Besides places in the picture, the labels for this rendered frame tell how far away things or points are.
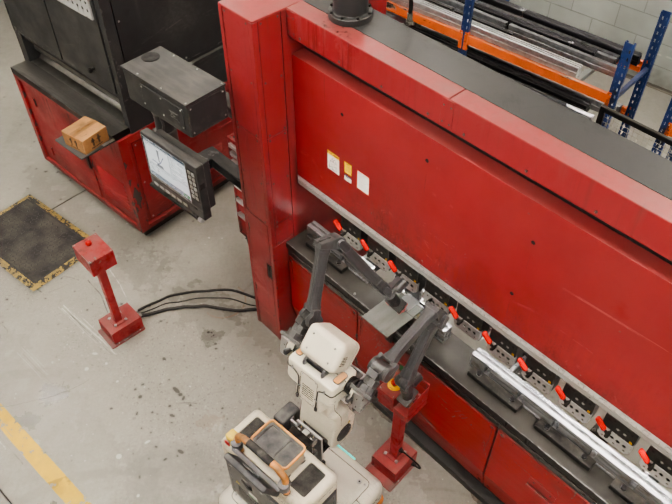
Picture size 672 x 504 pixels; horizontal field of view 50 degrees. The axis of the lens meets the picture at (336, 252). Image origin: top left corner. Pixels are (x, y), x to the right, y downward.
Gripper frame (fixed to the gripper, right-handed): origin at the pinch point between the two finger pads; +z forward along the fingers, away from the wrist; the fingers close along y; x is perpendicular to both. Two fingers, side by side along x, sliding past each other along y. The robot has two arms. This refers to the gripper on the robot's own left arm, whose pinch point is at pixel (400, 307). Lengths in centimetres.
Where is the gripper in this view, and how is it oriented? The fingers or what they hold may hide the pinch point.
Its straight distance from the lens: 368.4
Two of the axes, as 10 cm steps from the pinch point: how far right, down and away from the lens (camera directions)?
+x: -6.6, 7.4, -0.8
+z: 3.4, 3.9, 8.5
